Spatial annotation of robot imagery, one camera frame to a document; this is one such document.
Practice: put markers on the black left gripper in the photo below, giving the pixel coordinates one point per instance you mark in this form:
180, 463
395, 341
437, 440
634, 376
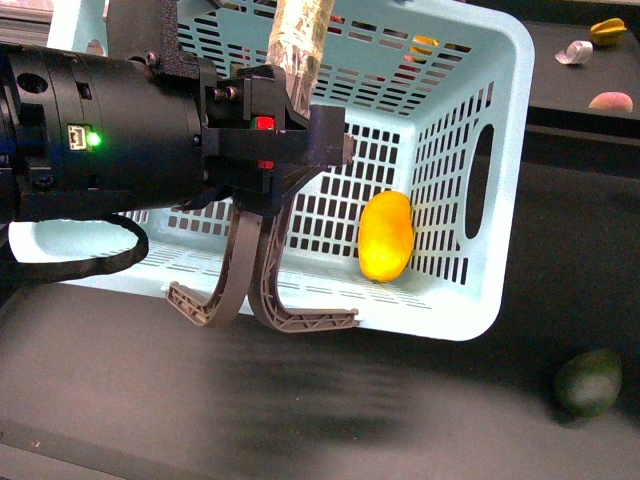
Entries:
238, 138

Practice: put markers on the yellow mango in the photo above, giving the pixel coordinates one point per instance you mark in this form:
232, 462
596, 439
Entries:
385, 240

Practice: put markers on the light blue plastic basket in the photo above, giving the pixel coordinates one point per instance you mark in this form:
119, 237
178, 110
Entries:
436, 95

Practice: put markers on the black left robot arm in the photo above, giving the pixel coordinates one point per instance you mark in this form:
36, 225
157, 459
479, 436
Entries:
148, 125

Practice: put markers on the foil wrapped tube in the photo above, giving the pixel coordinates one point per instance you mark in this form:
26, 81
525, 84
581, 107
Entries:
296, 45

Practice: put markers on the green avocado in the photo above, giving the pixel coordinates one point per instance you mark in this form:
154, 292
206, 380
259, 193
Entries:
589, 384

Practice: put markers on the pink peach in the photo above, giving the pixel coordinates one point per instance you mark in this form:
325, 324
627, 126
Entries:
614, 101

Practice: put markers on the yellow starfruit far right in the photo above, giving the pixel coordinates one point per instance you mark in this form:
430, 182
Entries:
608, 32

